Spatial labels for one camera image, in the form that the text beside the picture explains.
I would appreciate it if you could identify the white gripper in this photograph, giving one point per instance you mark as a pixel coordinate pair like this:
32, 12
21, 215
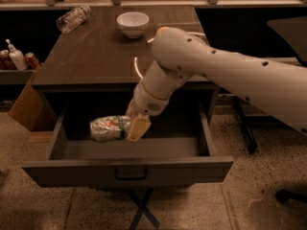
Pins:
148, 102

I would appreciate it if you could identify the green 7up soda can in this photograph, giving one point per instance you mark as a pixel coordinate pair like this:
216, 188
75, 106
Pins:
110, 128

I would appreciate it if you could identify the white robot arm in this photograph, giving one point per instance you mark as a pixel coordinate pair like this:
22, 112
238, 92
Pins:
279, 89

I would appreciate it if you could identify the open grey top drawer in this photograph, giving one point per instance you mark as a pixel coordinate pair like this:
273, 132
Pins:
177, 150

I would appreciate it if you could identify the grey cabinet with top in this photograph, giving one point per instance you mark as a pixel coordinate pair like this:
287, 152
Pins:
90, 69

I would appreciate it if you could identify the red soda can right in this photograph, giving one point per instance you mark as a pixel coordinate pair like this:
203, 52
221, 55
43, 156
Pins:
32, 60

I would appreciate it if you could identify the red soda can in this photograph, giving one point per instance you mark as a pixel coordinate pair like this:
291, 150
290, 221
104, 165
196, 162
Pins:
32, 60
5, 61

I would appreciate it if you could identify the red soda can left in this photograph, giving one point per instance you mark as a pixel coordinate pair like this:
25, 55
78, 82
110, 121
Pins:
5, 61

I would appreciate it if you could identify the orange fruit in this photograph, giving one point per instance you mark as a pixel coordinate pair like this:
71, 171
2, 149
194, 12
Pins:
161, 29

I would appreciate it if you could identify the white ceramic bowl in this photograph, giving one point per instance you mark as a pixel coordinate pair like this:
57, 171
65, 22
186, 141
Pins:
133, 24

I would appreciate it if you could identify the cardboard box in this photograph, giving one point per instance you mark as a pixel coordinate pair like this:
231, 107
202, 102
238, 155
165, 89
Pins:
31, 112

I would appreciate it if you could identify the clear plastic water bottle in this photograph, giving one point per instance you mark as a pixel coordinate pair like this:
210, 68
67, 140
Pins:
73, 19

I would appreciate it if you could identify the grey side shelf left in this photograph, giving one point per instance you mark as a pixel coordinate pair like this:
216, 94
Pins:
15, 77

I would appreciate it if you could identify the white pump dispenser bottle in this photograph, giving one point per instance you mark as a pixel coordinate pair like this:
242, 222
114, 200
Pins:
17, 57

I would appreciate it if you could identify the black chair base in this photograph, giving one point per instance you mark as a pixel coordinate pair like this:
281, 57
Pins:
284, 195

